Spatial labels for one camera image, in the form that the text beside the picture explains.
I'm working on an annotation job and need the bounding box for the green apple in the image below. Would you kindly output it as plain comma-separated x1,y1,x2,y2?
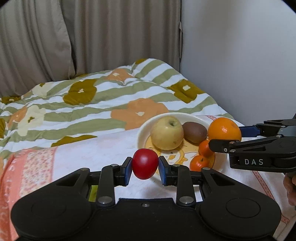
88,185,98,202

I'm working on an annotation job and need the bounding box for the floral striped blanket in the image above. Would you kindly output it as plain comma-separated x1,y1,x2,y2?
0,58,235,163

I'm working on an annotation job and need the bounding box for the brown kiwi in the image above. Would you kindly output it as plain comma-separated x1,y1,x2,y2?
182,122,208,144

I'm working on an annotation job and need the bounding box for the yellow apple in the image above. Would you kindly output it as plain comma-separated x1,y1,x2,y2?
151,116,184,151

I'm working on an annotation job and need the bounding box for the cream plate with duck print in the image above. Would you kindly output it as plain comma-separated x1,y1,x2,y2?
138,112,216,186

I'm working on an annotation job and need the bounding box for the beige curtain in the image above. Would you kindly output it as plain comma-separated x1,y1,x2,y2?
0,0,76,98
60,0,184,75

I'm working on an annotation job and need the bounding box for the person's right hand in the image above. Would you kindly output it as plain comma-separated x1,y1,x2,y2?
283,173,296,207

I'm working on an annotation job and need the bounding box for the pink printed cloth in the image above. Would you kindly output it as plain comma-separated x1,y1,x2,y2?
0,115,296,241

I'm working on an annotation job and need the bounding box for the large orange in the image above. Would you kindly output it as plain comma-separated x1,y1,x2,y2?
207,117,242,142

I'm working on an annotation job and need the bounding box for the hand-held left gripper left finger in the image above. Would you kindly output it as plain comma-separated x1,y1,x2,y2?
55,157,133,207

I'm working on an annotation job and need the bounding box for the red tomato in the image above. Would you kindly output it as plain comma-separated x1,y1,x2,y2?
132,148,159,179

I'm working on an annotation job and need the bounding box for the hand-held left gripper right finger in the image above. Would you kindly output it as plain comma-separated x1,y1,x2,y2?
158,156,234,207

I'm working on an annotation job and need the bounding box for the small tangerine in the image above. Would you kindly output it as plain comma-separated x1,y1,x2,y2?
198,140,214,158
190,155,210,171

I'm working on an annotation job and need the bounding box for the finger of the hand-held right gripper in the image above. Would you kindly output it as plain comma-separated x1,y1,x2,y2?
239,119,296,137
209,135,285,153

